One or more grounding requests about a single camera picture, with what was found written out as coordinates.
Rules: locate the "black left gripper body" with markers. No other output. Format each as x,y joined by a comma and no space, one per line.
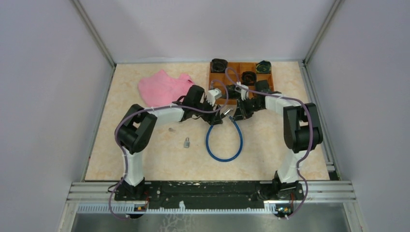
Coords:
209,117

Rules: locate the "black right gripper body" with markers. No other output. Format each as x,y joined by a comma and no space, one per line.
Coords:
248,107

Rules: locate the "grey combination lock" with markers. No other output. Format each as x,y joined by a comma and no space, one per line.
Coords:
186,143

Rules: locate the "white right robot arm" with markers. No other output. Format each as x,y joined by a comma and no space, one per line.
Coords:
301,128

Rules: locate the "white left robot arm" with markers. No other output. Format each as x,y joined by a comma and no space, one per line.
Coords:
133,133

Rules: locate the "wooden compartment tray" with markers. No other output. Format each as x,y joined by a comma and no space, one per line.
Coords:
264,82

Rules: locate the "pink cloth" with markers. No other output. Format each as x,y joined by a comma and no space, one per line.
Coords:
161,89

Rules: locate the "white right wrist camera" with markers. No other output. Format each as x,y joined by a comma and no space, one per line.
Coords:
243,90

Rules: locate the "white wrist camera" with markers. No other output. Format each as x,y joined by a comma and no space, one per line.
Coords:
243,90
212,95

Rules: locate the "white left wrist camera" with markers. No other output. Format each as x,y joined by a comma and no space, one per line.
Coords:
212,95

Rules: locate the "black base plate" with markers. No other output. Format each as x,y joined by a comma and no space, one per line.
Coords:
209,195

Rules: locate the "grey slotted cable duct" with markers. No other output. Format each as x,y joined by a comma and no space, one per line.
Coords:
269,207

